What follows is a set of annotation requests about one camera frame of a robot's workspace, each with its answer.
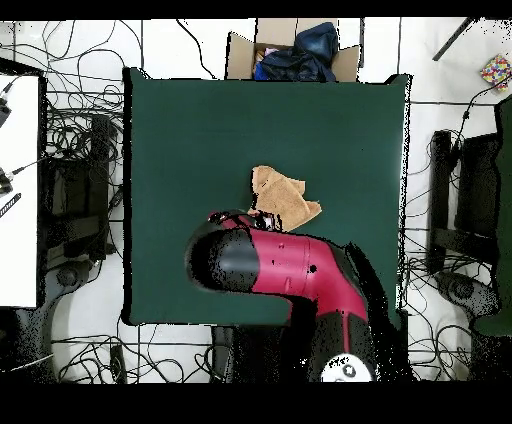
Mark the orange terry towel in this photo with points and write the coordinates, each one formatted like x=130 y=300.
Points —
x=280 y=196

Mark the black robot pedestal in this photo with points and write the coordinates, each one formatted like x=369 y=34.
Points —
x=248 y=352

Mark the black metal bar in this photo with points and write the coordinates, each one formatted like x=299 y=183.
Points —
x=454 y=40

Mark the black device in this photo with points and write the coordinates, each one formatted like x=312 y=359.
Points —
x=3 y=112

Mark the black ribbed strip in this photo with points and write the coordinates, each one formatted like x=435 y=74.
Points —
x=10 y=204

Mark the white table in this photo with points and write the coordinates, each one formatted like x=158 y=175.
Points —
x=20 y=240

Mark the pink and yellow garment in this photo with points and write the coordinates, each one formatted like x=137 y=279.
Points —
x=268 y=52

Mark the black connector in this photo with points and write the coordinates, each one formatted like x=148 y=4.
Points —
x=4 y=184

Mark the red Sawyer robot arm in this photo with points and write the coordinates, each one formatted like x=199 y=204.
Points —
x=288 y=260

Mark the dark green table cloth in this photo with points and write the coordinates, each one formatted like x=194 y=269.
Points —
x=504 y=200
x=192 y=160

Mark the black equipment stand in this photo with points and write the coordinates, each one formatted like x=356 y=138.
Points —
x=478 y=188
x=80 y=200

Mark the multicoloured patterned bundle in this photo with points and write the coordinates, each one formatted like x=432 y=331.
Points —
x=496 y=70

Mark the cardboard box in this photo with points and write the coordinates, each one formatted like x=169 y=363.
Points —
x=240 y=56

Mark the black power strip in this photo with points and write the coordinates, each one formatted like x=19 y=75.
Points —
x=118 y=362

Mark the dark blue garment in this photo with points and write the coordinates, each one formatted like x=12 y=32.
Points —
x=312 y=56

